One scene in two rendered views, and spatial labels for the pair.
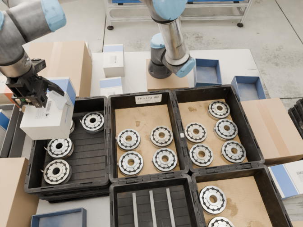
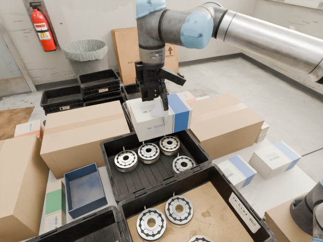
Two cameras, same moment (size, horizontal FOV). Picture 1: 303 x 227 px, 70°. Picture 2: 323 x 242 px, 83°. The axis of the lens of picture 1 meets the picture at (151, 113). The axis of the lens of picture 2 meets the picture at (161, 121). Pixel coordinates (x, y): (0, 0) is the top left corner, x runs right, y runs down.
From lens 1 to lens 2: 0.37 m
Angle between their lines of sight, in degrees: 48
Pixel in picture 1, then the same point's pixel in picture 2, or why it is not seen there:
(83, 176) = (128, 182)
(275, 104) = not seen: outside the picture
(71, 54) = (239, 117)
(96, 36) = (305, 146)
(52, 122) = (139, 117)
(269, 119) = not seen: outside the picture
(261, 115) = not seen: outside the picture
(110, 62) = (265, 155)
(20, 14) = (170, 13)
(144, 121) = (213, 221)
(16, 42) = (153, 32)
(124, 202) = (107, 234)
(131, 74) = (274, 186)
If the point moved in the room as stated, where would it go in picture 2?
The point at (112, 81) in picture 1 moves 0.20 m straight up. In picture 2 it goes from (243, 166) to (258, 137)
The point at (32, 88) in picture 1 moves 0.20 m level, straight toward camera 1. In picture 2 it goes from (146, 81) to (97, 116)
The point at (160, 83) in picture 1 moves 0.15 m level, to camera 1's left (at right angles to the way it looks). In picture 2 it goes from (287, 226) to (260, 190)
